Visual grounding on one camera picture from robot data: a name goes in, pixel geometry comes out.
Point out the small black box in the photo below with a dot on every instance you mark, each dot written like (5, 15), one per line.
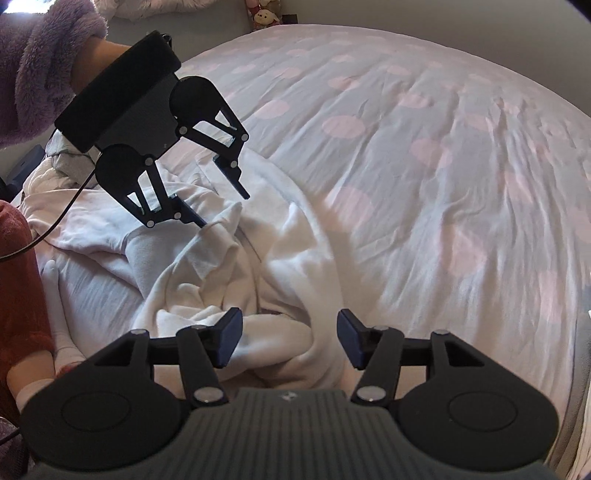
(288, 19)

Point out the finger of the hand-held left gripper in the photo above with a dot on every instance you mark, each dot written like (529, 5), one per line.
(233, 154)
(178, 212)

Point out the grey ribbed garment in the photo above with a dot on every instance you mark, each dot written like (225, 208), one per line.
(69, 161)

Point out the person's left forearm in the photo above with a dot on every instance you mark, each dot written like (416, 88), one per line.
(37, 69)

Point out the white long-sleeve top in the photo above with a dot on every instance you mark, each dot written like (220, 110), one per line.
(277, 258)

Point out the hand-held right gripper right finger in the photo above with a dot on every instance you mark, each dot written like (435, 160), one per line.
(348, 339)

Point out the bed with pink-dotted sheet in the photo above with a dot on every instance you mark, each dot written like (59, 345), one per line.
(392, 138)

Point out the clear tube of plush toys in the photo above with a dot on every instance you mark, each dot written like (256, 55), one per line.
(265, 18)

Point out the person's red knit garment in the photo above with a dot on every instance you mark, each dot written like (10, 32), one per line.
(18, 286)

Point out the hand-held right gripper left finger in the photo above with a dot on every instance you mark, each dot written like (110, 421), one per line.
(228, 337)

